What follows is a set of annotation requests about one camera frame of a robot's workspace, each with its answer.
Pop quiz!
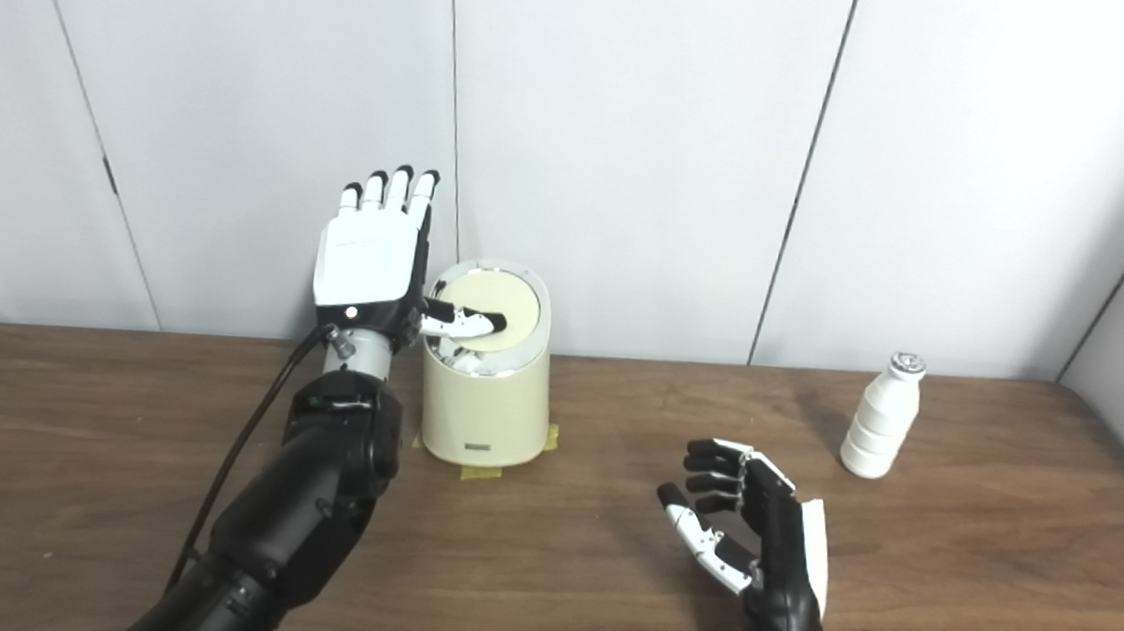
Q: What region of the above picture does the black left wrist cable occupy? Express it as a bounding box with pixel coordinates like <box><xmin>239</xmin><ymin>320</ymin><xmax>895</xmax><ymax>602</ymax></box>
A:
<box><xmin>164</xmin><ymin>314</ymin><xmax>336</xmax><ymax>603</ymax></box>

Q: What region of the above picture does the small white plastic bottle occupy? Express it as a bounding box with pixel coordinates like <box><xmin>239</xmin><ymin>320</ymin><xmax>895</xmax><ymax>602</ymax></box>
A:
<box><xmin>837</xmin><ymin>348</ymin><xmax>928</xmax><ymax>483</ymax></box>

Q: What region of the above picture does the cream round bin lid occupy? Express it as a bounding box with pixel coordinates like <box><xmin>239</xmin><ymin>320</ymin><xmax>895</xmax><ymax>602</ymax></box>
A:
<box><xmin>431</xmin><ymin>266</ymin><xmax>543</xmax><ymax>357</ymax></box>

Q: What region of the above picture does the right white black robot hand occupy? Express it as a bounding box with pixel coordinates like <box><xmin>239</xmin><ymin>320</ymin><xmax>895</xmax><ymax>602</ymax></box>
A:
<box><xmin>646</xmin><ymin>434</ymin><xmax>841</xmax><ymax>631</ymax></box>

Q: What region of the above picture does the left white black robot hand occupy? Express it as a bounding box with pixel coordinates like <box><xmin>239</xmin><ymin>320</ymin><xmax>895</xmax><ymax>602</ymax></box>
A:
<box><xmin>307</xmin><ymin>158</ymin><xmax>520</xmax><ymax>362</ymax></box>

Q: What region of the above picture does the cream-colored bin body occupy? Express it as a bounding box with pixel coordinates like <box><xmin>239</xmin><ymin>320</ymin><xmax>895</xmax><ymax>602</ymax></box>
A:
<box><xmin>410</xmin><ymin>255</ymin><xmax>563</xmax><ymax>474</ymax></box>

